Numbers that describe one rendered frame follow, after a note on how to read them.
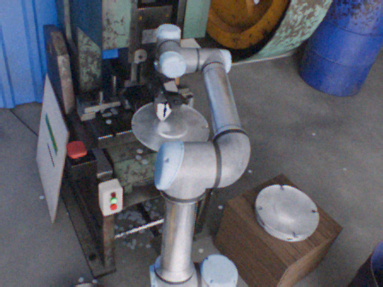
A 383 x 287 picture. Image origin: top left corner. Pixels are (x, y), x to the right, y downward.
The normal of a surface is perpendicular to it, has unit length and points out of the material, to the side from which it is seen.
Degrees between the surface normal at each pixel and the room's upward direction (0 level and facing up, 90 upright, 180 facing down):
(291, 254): 0
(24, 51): 90
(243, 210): 0
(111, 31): 90
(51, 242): 0
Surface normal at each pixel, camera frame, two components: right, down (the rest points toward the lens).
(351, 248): 0.13, -0.74
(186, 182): 0.17, 0.50
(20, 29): 0.47, 0.63
